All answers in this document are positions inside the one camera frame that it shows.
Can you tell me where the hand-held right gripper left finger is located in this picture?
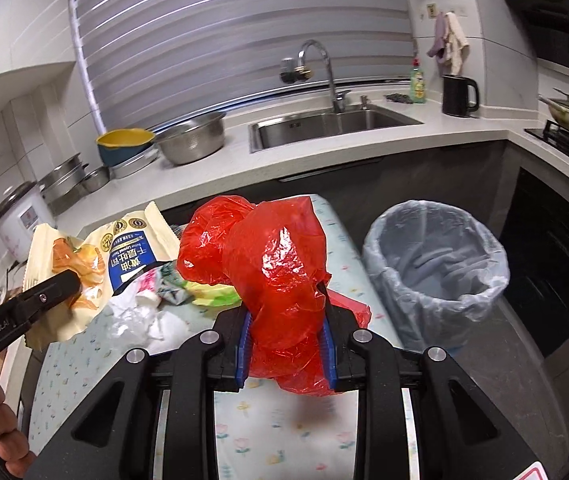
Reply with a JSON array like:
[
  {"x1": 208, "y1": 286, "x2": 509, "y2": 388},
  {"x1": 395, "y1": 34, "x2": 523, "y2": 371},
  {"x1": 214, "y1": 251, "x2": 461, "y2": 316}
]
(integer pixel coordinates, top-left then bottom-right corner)
[{"x1": 27, "y1": 307, "x2": 252, "y2": 480}]

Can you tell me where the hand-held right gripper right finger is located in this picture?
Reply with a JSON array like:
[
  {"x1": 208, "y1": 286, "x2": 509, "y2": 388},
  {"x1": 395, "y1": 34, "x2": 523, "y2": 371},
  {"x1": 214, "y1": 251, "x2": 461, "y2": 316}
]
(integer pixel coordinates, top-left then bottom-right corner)
[{"x1": 317, "y1": 282, "x2": 538, "y2": 480}]

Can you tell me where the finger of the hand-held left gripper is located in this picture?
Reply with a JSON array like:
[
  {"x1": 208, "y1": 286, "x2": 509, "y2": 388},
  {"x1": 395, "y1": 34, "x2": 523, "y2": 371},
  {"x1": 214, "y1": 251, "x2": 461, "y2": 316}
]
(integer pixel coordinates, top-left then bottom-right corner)
[{"x1": 19, "y1": 269, "x2": 82, "y2": 332}]

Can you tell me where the yellow snack packet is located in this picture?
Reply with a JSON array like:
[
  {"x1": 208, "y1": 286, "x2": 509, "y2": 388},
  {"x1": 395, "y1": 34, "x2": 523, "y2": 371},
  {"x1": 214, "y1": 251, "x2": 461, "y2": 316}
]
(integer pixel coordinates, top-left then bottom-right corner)
[{"x1": 23, "y1": 224, "x2": 110, "y2": 351}]

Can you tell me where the red plastic bag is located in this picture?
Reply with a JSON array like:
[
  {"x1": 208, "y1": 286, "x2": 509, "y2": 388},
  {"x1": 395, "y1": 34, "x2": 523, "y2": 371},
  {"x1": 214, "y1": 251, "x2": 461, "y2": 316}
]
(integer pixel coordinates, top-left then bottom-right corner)
[{"x1": 177, "y1": 194, "x2": 373, "y2": 398}]

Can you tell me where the pink paper cup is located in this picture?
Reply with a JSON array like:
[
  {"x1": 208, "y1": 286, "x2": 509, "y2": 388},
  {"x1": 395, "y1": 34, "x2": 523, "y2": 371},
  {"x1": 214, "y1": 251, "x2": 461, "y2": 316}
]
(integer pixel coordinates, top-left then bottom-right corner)
[{"x1": 135, "y1": 267, "x2": 164, "y2": 307}]

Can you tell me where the plastic-lined trash bin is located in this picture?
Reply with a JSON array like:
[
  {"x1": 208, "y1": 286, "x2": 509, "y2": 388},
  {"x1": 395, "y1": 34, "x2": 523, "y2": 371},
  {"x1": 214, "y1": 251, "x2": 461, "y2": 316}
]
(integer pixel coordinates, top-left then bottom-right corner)
[{"x1": 362, "y1": 200, "x2": 510, "y2": 353}]

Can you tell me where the person's left hand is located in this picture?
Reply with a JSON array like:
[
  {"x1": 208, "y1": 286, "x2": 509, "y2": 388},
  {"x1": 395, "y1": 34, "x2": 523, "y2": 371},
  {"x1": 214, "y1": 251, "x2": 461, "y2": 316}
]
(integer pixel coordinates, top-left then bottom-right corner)
[{"x1": 0, "y1": 375, "x2": 38, "y2": 480}]

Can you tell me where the green wrapper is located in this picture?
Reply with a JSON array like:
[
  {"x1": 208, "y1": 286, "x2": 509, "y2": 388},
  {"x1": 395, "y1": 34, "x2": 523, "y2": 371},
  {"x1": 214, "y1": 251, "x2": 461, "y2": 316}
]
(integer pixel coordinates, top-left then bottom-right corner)
[{"x1": 184, "y1": 280, "x2": 243, "y2": 309}]

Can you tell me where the crumpled white tissue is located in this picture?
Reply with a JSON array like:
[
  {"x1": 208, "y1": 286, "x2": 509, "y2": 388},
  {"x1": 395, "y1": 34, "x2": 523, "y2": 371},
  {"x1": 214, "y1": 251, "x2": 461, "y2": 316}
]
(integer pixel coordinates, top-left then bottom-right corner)
[{"x1": 147, "y1": 309, "x2": 205, "y2": 357}]

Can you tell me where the white rice cooker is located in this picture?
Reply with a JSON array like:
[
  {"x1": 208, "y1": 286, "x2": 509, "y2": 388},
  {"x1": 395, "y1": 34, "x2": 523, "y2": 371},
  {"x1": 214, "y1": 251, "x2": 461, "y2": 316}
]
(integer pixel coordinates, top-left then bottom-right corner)
[{"x1": 0, "y1": 181, "x2": 60, "y2": 261}]

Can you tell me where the blue and cream food packet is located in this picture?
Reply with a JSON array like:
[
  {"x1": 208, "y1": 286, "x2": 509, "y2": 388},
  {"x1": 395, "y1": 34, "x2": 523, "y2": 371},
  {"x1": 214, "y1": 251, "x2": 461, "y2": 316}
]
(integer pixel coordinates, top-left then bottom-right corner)
[{"x1": 84, "y1": 201, "x2": 182, "y2": 296}]

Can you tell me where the floral tablecloth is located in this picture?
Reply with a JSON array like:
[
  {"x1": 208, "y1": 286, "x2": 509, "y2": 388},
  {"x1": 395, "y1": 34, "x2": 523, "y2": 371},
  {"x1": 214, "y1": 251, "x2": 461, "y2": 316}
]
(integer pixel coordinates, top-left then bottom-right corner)
[{"x1": 29, "y1": 195, "x2": 405, "y2": 480}]

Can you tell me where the stack of steel pots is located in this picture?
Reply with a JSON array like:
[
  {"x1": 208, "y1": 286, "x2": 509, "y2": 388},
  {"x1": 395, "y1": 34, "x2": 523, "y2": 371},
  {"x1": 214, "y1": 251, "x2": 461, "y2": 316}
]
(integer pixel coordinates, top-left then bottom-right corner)
[{"x1": 38, "y1": 154, "x2": 90, "y2": 203}]

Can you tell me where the small steel bowl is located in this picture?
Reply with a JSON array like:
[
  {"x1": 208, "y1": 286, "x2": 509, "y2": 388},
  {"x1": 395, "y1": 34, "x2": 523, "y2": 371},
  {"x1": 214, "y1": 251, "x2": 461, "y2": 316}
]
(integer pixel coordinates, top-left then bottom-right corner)
[{"x1": 80, "y1": 166, "x2": 111, "y2": 193}]

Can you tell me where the stainless steel tray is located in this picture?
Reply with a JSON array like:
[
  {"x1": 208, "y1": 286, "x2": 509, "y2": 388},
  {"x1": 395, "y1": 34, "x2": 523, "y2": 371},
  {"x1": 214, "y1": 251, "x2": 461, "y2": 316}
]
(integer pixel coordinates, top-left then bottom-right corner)
[{"x1": 109, "y1": 149, "x2": 160, "y2": 179}]

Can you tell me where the yellow plastic bowl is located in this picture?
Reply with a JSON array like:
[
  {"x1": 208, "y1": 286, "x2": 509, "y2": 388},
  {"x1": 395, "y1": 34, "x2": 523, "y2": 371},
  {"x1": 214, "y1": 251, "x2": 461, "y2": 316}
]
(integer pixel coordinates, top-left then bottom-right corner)
[{"x1": 96, "y1": 129, "x2": 156, "y2": 150}]

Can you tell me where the stainless steel colander bowl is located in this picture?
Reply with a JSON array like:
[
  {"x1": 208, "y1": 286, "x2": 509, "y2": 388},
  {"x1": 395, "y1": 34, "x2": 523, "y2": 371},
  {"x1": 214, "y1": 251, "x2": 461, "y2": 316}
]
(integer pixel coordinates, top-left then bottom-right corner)
[{"x1": 154, "y1": 112, "x2": 226, "y2": 166}]

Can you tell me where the grey kitchen cabinet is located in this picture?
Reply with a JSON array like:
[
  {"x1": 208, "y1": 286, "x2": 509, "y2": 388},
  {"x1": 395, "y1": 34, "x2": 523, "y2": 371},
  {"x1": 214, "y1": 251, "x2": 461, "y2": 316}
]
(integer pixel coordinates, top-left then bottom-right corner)
[{"x1": 157, "y1": 137, "x2": 523, "y2": 271}]

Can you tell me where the stainless steel sink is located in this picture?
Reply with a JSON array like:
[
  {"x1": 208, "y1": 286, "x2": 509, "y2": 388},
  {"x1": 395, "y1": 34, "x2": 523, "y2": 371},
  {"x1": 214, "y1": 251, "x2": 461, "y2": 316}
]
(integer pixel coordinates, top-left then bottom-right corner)
[{"x1": 248, "y1": 105, "x2": 424, "y2": 155}]

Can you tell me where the black built-in oven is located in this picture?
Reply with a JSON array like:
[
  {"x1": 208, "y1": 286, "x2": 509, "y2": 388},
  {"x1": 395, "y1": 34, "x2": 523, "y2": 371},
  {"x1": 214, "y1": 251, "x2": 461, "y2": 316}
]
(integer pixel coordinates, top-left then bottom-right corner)
[{"x1": 497, "y1": 167, "x2": 569, "y2": 358}]

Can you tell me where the chrome faucet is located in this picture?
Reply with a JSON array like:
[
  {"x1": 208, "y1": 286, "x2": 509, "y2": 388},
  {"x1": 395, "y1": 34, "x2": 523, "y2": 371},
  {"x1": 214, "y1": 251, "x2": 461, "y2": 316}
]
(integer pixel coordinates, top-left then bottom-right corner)
[{"x1": 299, "y1": 40, "x2": 351, "y2": 113}]

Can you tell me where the faucet water filter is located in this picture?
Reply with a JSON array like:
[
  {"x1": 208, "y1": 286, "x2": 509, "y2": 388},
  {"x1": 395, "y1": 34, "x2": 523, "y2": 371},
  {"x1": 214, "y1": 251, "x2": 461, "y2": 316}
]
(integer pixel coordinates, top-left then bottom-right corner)
[{"x1": 279, "y1": 57, "x2": 313, "y2": 85}]

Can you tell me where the green dish soap bottle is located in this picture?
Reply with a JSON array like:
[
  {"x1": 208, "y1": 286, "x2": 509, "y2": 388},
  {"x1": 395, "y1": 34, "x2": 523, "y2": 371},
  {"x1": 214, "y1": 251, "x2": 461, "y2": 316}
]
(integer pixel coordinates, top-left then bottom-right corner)
[{"x1": 409, "y1": 57, "x2": 428, "y2": 104}]

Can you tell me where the black electric kettle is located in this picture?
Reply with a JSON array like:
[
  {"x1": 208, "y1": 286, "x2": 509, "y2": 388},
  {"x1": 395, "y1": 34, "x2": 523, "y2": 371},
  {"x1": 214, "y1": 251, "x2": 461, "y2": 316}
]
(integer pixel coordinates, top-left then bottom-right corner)
[{"x1": 442, "y1": 74, "x2": 480, "y2": 117}]

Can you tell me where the grey striped window blind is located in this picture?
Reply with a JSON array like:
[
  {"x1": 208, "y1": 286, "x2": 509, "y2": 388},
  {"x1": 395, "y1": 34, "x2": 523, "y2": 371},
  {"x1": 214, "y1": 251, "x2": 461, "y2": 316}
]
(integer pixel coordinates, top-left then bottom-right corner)
[{"x1": 67, "y1": 0, "x2": 415, "y2": 133}]

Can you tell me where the purple hanging cloth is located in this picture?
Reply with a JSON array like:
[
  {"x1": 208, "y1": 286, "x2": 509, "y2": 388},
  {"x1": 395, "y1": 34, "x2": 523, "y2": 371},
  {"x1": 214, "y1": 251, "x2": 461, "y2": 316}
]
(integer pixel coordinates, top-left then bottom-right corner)
[{"x1": 427, "y1": 11, "x2": 453, "y2": 63}]

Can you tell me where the cream hanging cloth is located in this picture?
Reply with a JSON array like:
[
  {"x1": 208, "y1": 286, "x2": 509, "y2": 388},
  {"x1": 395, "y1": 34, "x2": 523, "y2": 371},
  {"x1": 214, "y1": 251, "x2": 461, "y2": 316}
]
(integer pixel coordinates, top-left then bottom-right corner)
[{"x1": 445, "y1": 11, "x2": 471, "y2": 75}]

